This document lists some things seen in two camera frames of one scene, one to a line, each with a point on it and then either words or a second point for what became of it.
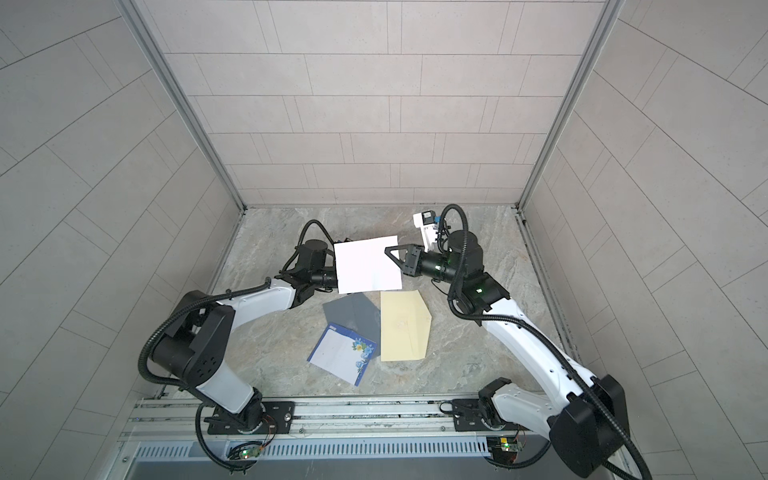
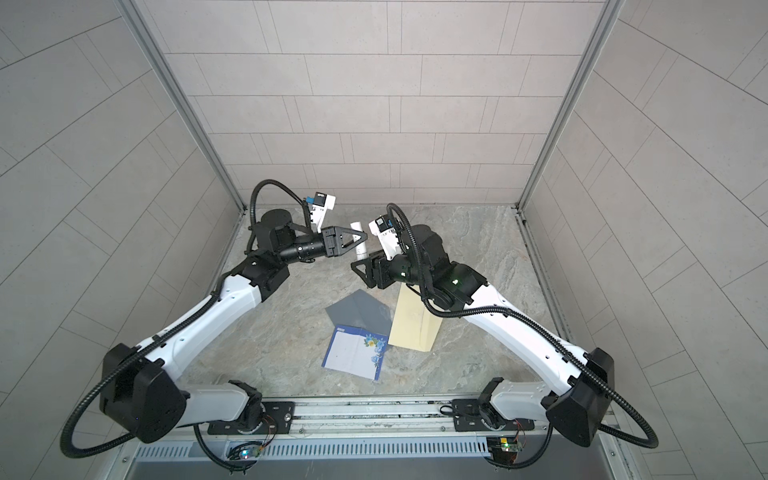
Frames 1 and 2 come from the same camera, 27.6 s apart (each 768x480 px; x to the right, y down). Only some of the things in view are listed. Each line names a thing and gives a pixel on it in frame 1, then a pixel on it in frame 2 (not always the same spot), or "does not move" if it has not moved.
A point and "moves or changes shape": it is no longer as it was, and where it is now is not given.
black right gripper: (414, 264) → (376, 261)
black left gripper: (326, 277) → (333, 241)
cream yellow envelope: (405, 324) moves or changes shape
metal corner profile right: (610, 12) does not move
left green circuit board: (245, 451) does not move
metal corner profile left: (199, 126) does not move
